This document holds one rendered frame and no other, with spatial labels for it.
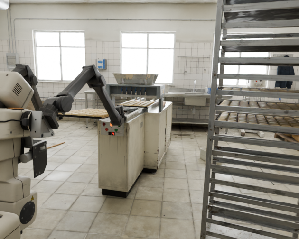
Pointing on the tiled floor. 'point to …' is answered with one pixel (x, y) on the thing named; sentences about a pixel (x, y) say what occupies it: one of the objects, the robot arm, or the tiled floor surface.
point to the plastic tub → (205, 154)
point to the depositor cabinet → (156, 136)
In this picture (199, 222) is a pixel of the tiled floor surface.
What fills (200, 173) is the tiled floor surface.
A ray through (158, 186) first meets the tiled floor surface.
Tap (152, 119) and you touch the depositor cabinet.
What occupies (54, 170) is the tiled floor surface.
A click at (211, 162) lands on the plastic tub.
